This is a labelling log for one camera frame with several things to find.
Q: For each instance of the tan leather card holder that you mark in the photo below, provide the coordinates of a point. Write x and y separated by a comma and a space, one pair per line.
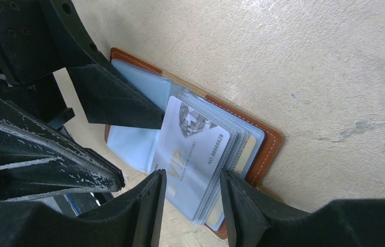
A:
252, 148

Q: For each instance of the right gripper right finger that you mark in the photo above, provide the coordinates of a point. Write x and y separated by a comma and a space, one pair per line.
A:
254, 218

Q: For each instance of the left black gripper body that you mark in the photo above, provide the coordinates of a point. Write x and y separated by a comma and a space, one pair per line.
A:
28, 59

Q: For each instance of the white VIP card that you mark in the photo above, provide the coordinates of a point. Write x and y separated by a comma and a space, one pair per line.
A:
191, 148

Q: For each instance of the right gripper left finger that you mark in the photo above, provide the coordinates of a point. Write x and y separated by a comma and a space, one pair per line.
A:
131, 219

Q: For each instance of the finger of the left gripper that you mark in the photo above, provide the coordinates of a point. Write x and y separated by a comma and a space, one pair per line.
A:
37, 161
106, 96

